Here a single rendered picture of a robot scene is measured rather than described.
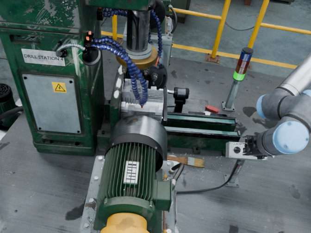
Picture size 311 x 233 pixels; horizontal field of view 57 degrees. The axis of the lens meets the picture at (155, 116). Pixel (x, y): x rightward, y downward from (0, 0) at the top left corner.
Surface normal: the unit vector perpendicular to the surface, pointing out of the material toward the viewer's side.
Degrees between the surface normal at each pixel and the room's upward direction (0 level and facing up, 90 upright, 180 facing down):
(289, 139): 37
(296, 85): 28
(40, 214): 0
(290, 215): 0
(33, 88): 90
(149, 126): 17
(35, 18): 90
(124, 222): 6
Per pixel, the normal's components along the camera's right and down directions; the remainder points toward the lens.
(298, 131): 0.00, -0.14
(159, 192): 0.08, -0.71
